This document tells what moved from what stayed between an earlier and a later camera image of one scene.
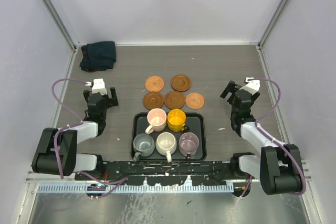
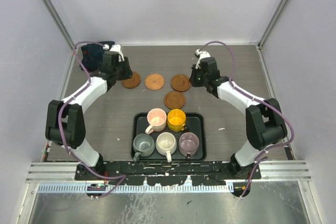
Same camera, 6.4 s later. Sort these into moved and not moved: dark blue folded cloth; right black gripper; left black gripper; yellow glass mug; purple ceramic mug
Moved: right black gripper; left black gripper
Not moved: purple ceramic mug; dark blue folded cloth; yellow glass mug
